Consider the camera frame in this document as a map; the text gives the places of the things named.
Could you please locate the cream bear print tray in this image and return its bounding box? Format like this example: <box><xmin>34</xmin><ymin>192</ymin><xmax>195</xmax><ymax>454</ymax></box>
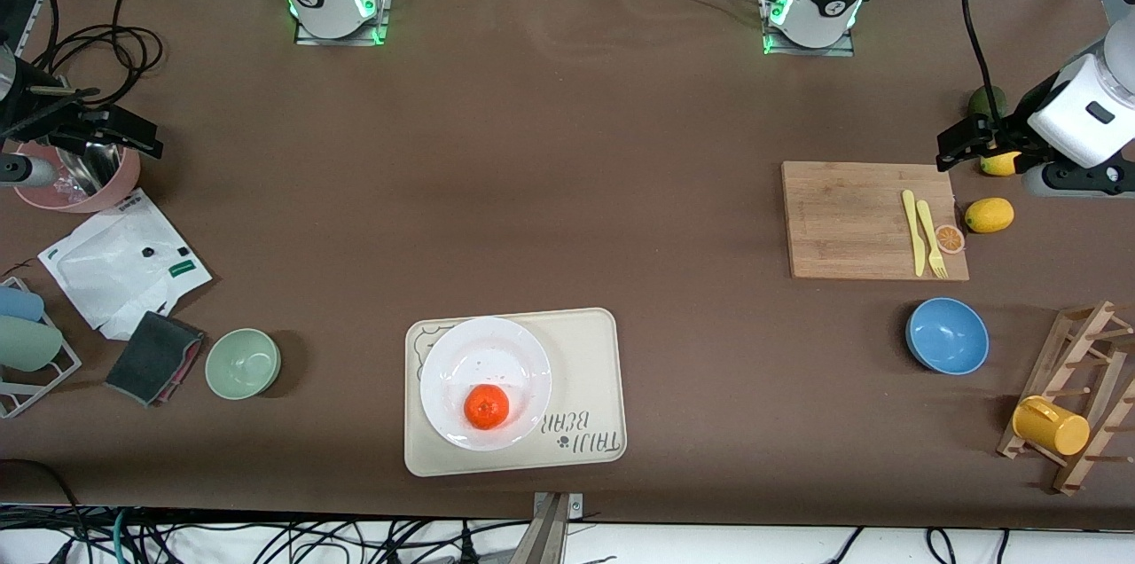
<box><xmin>403</xmin><ymin>307</ymin><xmax>628</xmax><ymax>478</ymax></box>

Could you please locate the wooden cup rack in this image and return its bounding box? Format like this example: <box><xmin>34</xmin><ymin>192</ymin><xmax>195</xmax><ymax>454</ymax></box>
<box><xmin>997</xmin><ymin>300</ymin><xmax>1135</xmax><ymax>496</ymax></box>

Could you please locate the blue bowl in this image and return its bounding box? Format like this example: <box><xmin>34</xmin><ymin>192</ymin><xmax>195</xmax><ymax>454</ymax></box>
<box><xmin>905</xmin><ymin>297</ymin><xmax>990</xmax><ymax>376</ymax></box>

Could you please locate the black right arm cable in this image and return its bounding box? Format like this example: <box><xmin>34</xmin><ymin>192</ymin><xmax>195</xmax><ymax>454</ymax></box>
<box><xmin>35</xmin><ymin>0</ymin><xmax>223</xmax><ymax>95</ymax></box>

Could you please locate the yellow plastic fork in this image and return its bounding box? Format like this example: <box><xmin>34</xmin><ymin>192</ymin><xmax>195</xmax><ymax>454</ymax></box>
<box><xmin>915</xmin><ymin>200</ymin><xmax>950</xmax><ymax>279</ymax></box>

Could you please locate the green cable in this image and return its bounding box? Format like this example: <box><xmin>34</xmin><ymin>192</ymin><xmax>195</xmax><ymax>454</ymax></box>
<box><xmin>112</xmin><ymin>508</ymin><xmax>136</xmax><ymax>564</ymax></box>

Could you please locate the light green bowl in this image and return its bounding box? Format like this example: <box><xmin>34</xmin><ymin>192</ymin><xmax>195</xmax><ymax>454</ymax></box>
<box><xmin>205</xmin><ymin>328</ymin><xmax>282</xmax><ymax>401</ymax></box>

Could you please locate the dark green avocado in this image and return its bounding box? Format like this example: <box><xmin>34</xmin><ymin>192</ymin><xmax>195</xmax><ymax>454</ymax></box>
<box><xmin>966</xmin><ymin>84</ymin><xmax>1008</xmax><ymax>118</ymax></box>

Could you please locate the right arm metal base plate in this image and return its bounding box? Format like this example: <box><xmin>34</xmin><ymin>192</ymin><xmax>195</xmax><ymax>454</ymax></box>
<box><xmin>294</xmin><ymin>0</ymin><xmax>392</xmax><ymax>47</ymax></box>

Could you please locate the white plastic bag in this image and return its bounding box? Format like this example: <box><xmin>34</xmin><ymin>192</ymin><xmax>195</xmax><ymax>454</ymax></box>
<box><xmin>37</xmin><ymin>188</ymin><xmax>214</xmax><ymax>341</ymax></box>

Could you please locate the black looped cable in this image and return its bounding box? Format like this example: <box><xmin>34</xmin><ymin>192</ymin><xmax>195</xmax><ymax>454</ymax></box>
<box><xmin>0</xmin><ymin>458</ymin><xmax>85</xmax><ymax>564</ymax></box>

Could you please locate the dark grey folded cloth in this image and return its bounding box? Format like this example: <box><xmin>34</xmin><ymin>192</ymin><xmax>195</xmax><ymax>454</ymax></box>
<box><xmin>105</xmin><ymin>310</ymin><xmax>207</xmax><ymax>408</ymax></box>

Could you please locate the pink bowl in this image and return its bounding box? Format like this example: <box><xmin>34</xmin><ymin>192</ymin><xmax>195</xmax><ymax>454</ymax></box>
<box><xmin>12</xmin><ymin>143</ymin><xmax>142</xmax><ymax>214</ymax></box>

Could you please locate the yellow mug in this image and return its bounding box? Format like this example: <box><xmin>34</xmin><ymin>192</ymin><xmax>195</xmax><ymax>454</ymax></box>
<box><xmin>1012</xmin><ymin>396</ymin><xmax>1091</xmax><ymax>457</ymax></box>

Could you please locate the light blue cup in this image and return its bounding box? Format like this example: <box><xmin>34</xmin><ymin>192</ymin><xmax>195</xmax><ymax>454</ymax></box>
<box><xmin>0</xmin><ymin>286</ymin><xmax>45</xmax><ymax>323</ymax></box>

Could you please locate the wooden cutting board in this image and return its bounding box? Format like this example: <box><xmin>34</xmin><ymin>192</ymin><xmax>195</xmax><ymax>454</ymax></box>
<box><xmin>780</xmin><ymin>161</ymin><xmax>971</xmax><ymax>282</ymax></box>

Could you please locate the orange fruit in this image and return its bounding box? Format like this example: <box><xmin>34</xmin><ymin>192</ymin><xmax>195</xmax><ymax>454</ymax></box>
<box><xmin>464</xmin><ymin>384</ymin><xmax>512</xmax><ymax>432</ymax></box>

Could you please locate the yellow plastic knife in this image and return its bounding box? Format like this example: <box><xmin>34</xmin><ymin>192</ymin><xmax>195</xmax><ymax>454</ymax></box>
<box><xmin>902</xmin><ymin>189</ymin><xmax>927</xmax><ymax>277</ymax></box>

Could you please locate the pale green cup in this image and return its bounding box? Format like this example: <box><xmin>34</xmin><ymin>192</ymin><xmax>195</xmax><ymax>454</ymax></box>
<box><xmin>0</xmin><ymin>317</ymin><xmax>65</xmax><ymax>372</ymax></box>

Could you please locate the aluminium camera pole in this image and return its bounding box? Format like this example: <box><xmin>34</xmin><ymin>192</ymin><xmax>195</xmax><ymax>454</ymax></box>
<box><xmin>532</xmin><ymin>491</ymin><xmax>583</xmax><ymax>564</ymax></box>

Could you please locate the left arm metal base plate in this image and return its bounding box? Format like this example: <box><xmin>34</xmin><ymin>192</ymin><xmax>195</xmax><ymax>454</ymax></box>
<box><xmin>761</xmin><ymin>0</ymin><xmax>857</xmax><ymax>59</ymax></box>

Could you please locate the white round plate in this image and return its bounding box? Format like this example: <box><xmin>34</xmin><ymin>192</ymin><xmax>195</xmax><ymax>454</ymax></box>
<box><xmin>419</xmin><ymin>317</ymin><xmax>553</xmax><ymax>453</ymax></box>

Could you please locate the white wire cup holder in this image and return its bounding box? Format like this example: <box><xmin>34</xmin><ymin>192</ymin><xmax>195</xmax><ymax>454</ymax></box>
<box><xmin>0</xmin><ymin>277</ymin><xmax>82</xmax><ymax>419</ymax></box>

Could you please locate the metal scoop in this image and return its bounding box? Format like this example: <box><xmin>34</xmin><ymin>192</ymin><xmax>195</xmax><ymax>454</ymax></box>
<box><xmin>55</xmin><ymin>143</ymin><xmax>121</xmax><ymax>194</ymax></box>

